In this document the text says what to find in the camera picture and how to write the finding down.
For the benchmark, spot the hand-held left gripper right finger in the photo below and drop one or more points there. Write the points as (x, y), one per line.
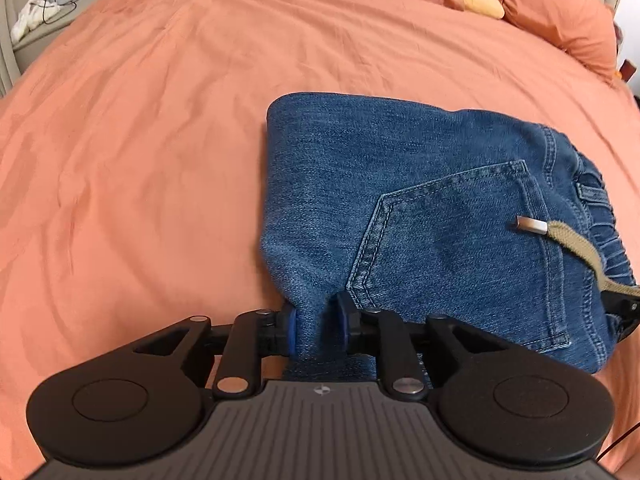
(343, 321)

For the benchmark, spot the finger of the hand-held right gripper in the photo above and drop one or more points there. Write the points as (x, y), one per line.
(629, 312)

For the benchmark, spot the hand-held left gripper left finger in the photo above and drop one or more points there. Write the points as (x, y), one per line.
(290, 331)

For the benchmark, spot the crumpled white cloth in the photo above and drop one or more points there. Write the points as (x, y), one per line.
(32, 17)

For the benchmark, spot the blue denim pants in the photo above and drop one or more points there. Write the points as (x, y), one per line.
(425, 160)

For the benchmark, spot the orange duvet cover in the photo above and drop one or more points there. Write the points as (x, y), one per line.
(150, 160)

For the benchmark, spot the beige bedside table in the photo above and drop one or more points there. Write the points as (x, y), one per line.
(12, 67)

